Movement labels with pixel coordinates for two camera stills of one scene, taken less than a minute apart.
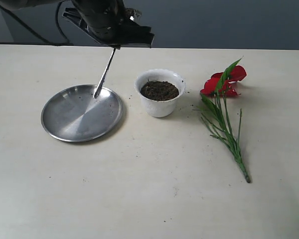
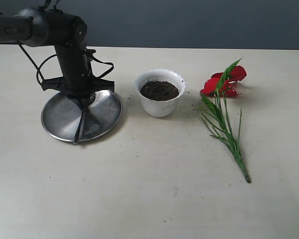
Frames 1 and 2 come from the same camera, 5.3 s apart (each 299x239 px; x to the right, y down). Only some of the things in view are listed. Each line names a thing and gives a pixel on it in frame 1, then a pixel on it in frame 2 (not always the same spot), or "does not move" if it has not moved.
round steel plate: [74, 114] does not move
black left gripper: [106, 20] -> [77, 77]
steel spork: [98, 87] -> [78, 124]
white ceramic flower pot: [163, 108] does not move
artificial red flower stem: [214, 94] does not move
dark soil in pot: [159, 90] does not move
